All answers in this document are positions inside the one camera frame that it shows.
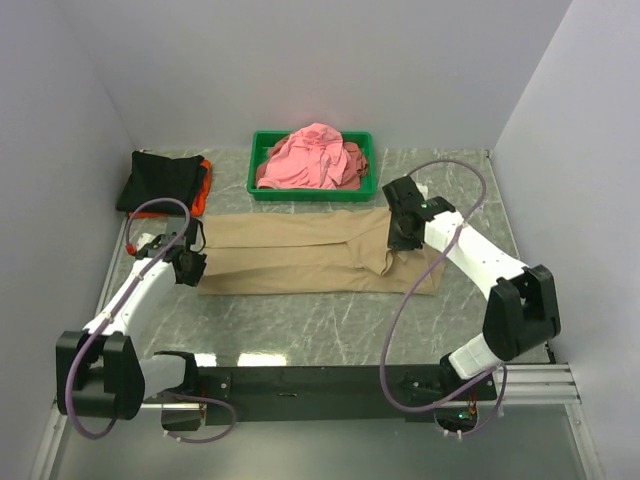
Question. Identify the pink t shirt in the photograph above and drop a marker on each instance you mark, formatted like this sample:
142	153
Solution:
316	133

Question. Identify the orange folded t shirt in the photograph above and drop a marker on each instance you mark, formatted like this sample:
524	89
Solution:
197	200

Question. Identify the beige t shirt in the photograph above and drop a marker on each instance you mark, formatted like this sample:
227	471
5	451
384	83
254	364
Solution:
339	251

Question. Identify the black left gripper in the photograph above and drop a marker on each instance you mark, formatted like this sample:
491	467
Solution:
193	277

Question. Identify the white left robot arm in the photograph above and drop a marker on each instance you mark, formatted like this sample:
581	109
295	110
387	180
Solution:
98	370

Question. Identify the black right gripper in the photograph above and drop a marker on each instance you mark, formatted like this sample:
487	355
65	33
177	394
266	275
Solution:
397	243

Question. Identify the green plastic bin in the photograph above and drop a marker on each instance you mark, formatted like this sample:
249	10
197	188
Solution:
263	140

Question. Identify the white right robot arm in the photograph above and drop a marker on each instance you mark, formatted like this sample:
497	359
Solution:
521	302

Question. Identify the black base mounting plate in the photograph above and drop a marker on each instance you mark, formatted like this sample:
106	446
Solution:
309	393

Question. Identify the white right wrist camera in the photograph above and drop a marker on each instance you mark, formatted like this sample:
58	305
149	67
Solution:
423	189

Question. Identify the dusty rose t shirt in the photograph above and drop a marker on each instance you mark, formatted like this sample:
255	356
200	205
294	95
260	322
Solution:
358	162

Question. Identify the black folded t shirt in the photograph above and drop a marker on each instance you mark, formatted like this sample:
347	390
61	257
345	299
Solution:
157	182

